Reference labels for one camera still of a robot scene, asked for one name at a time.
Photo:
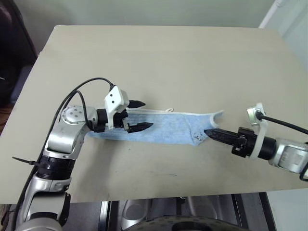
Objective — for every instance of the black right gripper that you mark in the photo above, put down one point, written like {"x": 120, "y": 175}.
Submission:
{"x": 245, "y": 144}

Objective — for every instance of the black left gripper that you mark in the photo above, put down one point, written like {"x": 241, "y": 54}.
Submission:
{"x": 120, "y": 119}

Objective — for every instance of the light blue cloth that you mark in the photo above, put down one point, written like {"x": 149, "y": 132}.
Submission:
{"x": 163, "y": 127}

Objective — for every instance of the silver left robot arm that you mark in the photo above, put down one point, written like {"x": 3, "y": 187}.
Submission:
{"x": 62, "y": 137}

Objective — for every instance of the black table leg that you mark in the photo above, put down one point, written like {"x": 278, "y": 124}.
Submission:
{"x": 268, "y": 211}
{"x": 106, "y": 216}

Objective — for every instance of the silver grey rounded shell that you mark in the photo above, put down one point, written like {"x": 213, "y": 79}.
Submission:
{"x": 154, "y": 207}

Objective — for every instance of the black zip tie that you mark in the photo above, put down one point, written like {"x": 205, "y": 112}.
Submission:
{"x": 24, "y": 161}

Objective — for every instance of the dark office chair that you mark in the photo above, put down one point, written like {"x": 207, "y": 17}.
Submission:
{"x": 14, "y": 48}

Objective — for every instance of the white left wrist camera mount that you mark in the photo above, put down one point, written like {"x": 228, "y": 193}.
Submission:
{"x": 113, "y": 98}

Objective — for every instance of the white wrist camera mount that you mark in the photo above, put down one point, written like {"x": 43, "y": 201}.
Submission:
{"x": 113, "y": 98}
{"x": 258, "y": 144}

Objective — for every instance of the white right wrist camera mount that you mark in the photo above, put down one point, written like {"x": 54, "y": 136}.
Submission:
{"x": 258, "y": 144}

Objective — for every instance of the white door frame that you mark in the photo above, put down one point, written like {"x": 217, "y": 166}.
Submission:
{"x": 272, "y": 14}

